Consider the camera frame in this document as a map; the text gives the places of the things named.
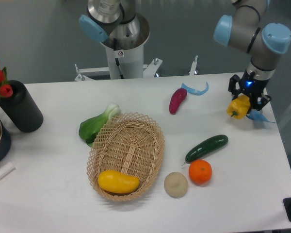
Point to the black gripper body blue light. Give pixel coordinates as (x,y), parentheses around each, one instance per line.
(252,84)

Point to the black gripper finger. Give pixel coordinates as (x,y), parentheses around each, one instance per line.
(232,87)
(258,103)

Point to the yellow bell pepper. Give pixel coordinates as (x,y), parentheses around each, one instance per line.
(239,107)

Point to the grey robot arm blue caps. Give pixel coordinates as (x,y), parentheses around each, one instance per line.
(265,45)

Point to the blue crumpled ribbon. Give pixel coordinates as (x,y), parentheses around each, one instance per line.
(258,116)

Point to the blue ribbon strip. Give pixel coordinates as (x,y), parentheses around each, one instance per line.
(195,91)

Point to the purple eggplant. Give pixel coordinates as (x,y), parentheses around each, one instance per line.
(176,100)

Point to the dark green cucumber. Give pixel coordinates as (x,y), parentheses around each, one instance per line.
(206,147)

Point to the orange tangerine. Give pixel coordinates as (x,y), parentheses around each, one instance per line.
(200,172)

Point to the beige steamed bun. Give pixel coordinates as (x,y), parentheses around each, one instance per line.
(176,185)

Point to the woven wicker basket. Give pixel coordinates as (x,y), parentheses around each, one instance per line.
(132,144)

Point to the green bok choy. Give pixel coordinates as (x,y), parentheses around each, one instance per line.
(90,128)

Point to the yellow mango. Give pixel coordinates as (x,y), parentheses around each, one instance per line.
(117,182)

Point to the black cylindrical vase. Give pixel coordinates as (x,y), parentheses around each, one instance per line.
(21,108)

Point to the white plastic strip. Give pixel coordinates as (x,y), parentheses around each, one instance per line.
(6,169)

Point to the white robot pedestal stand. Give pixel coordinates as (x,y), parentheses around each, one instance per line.
(124,47)

